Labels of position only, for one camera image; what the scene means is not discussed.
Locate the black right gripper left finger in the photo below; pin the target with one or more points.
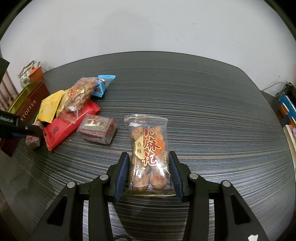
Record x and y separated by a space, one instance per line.
63 220

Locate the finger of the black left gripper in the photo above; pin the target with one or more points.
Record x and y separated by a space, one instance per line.
13 127

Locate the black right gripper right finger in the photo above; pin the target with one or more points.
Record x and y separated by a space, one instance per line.
234 220

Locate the pink candy packet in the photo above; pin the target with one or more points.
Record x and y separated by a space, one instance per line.
34 142

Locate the yellow snack packet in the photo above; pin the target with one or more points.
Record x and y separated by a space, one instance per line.
48 107

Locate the red snack packet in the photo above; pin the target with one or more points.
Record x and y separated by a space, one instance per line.
60 129

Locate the clear peanut snack bag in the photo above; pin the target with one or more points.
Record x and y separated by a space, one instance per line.
75 97

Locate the dark brown snack packet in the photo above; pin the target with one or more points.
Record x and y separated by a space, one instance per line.
99 129

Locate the fried twist snack bag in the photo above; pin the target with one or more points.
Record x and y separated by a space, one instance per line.
149 172

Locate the blue snack packet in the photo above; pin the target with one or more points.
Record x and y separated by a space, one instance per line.
101 84

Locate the red gold toffee tin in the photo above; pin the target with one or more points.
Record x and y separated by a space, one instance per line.
25 105

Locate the striped curtain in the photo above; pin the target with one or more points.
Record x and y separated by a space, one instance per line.
8 92

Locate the orange lidded tea cup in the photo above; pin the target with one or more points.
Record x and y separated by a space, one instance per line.
36 74

